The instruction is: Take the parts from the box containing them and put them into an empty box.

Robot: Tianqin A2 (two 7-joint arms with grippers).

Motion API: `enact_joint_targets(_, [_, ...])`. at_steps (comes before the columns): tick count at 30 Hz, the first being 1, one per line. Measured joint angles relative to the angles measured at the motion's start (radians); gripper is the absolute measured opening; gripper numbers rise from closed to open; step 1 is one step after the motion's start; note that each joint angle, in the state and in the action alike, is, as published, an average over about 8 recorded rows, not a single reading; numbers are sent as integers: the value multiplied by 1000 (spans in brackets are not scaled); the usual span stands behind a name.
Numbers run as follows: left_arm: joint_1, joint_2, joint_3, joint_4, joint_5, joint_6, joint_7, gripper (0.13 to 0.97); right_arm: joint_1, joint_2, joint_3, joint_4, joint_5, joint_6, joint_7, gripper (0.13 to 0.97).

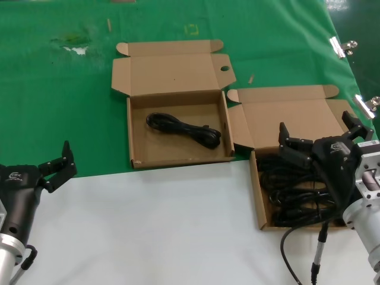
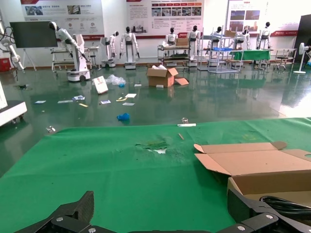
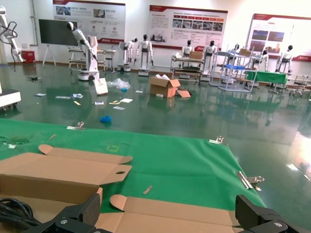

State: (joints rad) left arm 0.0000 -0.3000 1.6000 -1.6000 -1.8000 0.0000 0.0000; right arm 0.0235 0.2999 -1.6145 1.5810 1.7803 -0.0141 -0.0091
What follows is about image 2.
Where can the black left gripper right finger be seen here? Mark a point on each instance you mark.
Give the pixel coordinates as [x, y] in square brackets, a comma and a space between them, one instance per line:
[247, 213]

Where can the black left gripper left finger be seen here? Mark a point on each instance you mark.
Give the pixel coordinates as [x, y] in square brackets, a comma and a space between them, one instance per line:
[73, 213]

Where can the white industrial robot arm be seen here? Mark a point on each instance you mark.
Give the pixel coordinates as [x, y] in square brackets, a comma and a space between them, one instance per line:
[15, 57]

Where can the open brown cardboard box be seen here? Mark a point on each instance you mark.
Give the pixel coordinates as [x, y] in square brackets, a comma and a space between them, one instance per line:
[255, 162]

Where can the red box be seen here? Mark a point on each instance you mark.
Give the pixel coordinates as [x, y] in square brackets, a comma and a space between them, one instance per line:
[4, 65]

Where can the flat cardboard box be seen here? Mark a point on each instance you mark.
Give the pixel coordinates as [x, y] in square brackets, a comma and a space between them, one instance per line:
[230, 34]

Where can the small closed cardboard box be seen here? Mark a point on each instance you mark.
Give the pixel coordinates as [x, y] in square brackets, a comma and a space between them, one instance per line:
[182, 42]

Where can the green table cloth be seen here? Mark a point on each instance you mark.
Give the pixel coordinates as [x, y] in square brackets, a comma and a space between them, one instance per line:
[121, 182]

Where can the thin wooden stick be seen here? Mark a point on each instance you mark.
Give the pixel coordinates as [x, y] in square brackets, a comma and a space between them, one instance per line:
[181, 136]

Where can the crumpled blue glove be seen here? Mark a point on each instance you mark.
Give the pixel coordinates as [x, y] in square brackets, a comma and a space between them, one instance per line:
[123, 117]

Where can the straight yellow paper strip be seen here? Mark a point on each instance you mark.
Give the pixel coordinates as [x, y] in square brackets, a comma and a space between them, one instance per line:
[83, 105]

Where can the long white paper strip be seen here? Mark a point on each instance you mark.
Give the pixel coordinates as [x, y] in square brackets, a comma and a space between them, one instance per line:
[65, 101]

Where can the blue white leaflet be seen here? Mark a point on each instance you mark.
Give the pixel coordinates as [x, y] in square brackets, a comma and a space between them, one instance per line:
[78, 97]

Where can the light blue paper sheet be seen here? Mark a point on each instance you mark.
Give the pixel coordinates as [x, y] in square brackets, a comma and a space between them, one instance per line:
[40, 102]

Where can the small blue white card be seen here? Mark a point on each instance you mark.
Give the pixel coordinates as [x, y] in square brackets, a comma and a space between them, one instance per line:
[105, 102]

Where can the white machine cabinet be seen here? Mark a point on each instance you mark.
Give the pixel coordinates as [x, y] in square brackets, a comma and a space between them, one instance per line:
[12, 111]

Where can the pale plastic sleeve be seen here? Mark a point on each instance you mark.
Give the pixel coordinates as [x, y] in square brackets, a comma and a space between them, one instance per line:
[128, 104]

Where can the angled yellow paper strip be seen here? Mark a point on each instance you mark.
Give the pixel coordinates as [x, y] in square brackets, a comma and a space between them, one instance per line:
[121, 99]

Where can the white red carton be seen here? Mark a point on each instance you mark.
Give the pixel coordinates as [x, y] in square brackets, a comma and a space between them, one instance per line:
[100, 85]

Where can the white paper sheet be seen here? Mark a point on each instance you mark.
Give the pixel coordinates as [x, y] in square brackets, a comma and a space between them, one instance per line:
[130, 95]

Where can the black floor item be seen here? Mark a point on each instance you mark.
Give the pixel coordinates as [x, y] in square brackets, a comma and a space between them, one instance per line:
[23, 86]

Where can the small blue glove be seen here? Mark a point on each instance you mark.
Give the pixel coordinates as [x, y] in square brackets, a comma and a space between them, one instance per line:
[121, 85]

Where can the clear plastic bag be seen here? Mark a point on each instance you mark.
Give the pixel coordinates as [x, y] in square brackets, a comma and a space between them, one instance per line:
[115, 79]

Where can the loose cardboard piece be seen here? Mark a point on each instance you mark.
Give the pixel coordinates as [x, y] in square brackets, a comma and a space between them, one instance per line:
[182, 81]

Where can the white humanoid robot leaning forward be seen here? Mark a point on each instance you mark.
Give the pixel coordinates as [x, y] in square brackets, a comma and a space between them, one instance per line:
[80, 65]

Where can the black round stool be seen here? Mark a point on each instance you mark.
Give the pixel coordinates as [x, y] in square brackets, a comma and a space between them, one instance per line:
[93, 56]

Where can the large open cardboard carton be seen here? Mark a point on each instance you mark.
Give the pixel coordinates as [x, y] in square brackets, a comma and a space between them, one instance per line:
[158, 80]

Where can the green covered table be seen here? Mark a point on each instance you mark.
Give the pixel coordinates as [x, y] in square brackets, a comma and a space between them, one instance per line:
[252, 55]

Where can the black office stool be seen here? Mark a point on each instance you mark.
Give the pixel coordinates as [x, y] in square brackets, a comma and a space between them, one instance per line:
[281, 58]

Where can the metal rack table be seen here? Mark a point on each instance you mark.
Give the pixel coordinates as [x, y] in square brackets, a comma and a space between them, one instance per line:
[57, 50]

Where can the blue plastic tray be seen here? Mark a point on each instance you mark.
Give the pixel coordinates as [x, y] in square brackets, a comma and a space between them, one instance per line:
[221, 49]

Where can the grey work table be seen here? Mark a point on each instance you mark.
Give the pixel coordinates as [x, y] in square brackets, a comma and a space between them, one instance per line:
[283, 49]

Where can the white packing material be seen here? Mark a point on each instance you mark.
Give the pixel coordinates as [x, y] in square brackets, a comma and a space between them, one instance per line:
[159, 67]

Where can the metal shelf cart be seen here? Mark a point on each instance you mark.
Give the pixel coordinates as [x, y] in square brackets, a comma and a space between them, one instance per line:
[173, 56]

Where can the white standing fan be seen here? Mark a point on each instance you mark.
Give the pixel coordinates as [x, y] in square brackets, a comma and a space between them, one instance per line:
[302, 47]

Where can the white humanoid robot black head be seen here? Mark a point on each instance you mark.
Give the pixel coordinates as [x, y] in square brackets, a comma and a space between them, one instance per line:
[219, 29]
[171, 37]
[264, 34]
[128, 38]
[111, 42]
[193, 35]
[243, 37]

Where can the black display screen on stand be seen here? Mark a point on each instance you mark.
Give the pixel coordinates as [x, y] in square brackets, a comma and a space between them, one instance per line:
[31, 34]

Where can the black upright panel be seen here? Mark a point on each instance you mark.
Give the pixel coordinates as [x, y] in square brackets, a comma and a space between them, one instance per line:
[303, 31]

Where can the aluminium frame shelf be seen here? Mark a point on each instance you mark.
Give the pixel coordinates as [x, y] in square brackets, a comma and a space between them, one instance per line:
[206, 37]

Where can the white wall poster red logos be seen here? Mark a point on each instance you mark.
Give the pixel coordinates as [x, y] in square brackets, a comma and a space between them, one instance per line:
[60, 14]

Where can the white wall poster dark photos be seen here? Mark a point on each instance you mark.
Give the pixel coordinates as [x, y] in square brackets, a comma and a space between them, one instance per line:
[243, 4]

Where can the white wall poster photo row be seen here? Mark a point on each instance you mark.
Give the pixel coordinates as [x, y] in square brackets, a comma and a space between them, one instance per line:
[141, 12]

